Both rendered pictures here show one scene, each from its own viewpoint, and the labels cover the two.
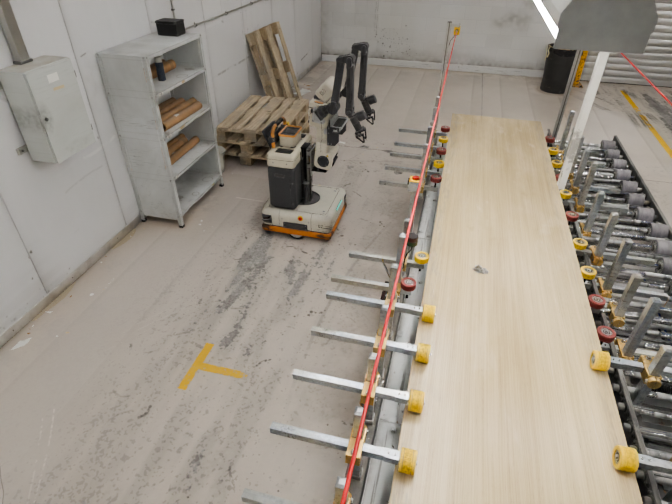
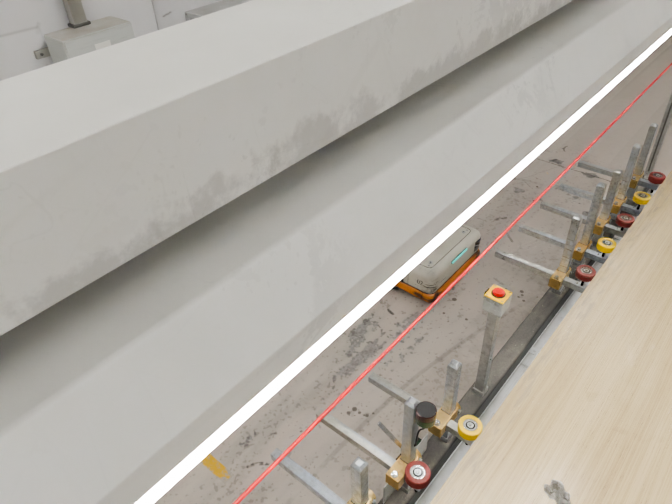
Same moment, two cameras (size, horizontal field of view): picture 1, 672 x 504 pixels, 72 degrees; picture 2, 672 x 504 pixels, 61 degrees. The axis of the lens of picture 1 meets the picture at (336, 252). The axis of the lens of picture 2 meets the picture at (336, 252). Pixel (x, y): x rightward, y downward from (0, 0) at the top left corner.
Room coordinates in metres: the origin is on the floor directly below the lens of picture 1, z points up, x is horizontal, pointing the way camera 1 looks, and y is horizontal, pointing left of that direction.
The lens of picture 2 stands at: (0.93, -0.62, 2.54)
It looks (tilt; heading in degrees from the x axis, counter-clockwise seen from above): 38 degrees down; 28
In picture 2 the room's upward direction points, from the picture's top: 3 degrees counter-clockwise
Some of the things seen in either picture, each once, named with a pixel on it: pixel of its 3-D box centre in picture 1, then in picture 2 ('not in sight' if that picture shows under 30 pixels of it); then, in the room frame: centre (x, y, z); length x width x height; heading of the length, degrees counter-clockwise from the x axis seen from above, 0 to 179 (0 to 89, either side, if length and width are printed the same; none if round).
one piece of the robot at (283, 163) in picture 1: (294, 166); not in sight; (3.87, 0.38, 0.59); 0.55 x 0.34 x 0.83; 166
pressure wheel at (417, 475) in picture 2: (407, 289); (416, 480); (1.87, -0.38, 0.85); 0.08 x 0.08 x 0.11
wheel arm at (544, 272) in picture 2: (408, 185); (538, 270); (3.12, -0.53, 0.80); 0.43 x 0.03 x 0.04; 76
